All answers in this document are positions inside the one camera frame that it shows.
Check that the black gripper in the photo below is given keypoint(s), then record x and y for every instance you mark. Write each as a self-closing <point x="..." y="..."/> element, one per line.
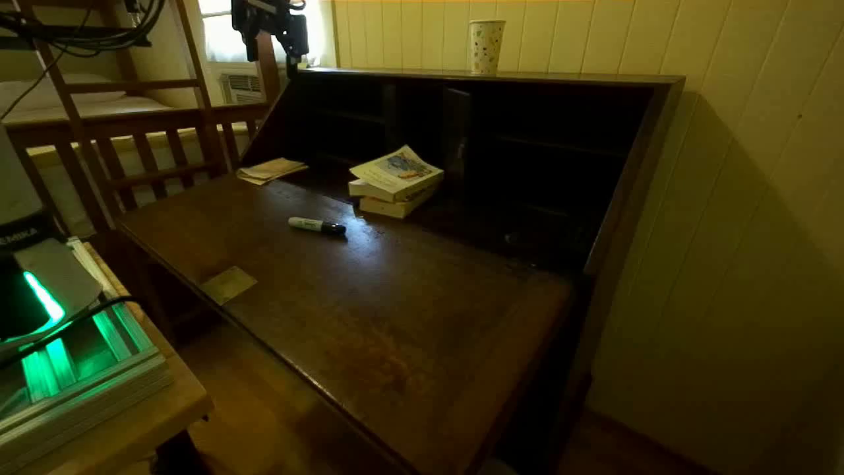
<point x="267" y="25"/>

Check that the bright window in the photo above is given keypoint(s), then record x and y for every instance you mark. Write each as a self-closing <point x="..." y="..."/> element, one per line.
<point x="220" y="34"/>

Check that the white window air conditioner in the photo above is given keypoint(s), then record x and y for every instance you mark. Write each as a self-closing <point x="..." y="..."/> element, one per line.
<point x="242" y="87"/>

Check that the folded beige cloth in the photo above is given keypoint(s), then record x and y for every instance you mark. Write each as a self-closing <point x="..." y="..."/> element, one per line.
<point x="274" y="169"/>

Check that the wooden ladder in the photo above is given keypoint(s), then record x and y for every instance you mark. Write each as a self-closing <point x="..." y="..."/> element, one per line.
<point x="133" y="86"/>

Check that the wooden chair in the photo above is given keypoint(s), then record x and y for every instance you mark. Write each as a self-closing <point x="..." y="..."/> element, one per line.
<point x="133" y="120"/>

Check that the white marker with black cap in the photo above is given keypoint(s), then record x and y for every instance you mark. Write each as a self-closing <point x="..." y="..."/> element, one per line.
<point x="307" y="224"/>

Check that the white polka dot paper cup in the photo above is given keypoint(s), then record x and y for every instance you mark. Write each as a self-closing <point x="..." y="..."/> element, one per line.
<point x="487" y="49"/>

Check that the yellow sticky note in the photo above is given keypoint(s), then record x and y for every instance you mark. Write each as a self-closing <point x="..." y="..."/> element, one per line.
<point x="230" y="282"/>

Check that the dark wooden secretary desk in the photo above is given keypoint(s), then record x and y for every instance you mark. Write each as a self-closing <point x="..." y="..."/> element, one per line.
<point x="398" y="334"/>

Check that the light wooden side table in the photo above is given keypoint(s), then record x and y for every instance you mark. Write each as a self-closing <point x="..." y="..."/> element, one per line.
<point x="168" y="413"/>

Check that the green lit robot base mount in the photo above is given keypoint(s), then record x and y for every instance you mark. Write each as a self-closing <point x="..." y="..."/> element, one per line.
<point x="80" y="360"/>

